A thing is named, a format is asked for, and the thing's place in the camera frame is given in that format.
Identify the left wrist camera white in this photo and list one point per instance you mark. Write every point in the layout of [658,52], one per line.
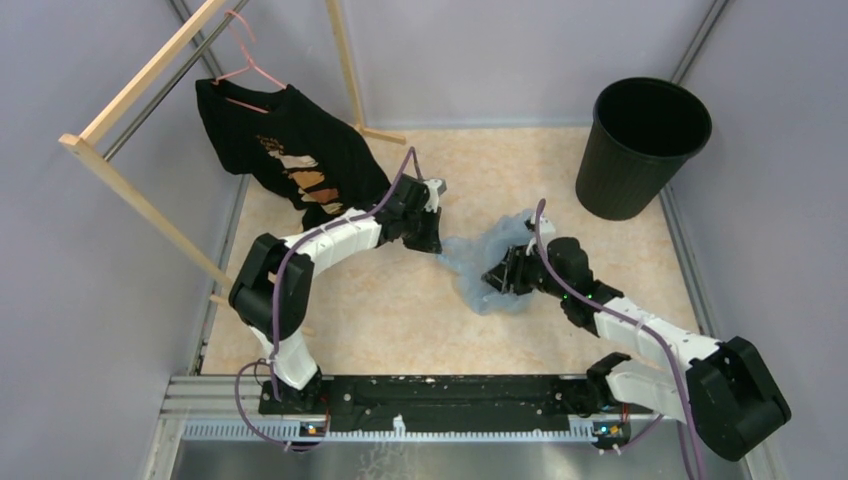
[435,188]

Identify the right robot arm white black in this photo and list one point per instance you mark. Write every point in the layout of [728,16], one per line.
[722,391]

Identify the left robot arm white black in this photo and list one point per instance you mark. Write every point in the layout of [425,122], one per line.
[272,289]

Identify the black ribbed trash bin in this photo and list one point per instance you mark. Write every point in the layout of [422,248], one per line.
[644,130]

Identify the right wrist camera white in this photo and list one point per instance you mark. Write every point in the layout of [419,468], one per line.
[542,232]

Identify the blue plastic trash bag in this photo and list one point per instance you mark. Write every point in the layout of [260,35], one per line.
[470,258]

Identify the black printed t-shirt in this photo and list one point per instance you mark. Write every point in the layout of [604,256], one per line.
[292,147]

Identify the wooden clothes rack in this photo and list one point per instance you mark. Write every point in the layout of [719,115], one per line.
[169,154]

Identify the pink wire hanger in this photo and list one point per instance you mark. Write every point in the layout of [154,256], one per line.
[250,69]

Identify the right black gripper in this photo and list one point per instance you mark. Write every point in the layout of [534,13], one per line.
[512,272]

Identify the metal hanging rod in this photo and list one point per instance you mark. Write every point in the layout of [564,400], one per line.
[202,53]

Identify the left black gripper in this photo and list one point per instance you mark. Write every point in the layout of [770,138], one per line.
[431,243]

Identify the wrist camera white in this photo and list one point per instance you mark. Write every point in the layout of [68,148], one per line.
[435,188]
[542,232]

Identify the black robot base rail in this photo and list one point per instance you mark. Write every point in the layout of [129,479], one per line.
[460,404]

